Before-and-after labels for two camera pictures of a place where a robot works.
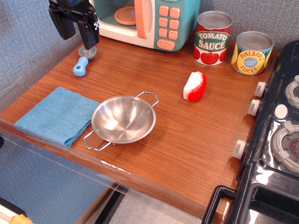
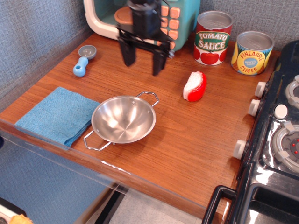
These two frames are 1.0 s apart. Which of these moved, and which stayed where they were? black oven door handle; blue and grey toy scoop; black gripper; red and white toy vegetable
Moved: black gripper
Stayed: red and white toy vegetable; blue and grey toy scoop; black oven door handle
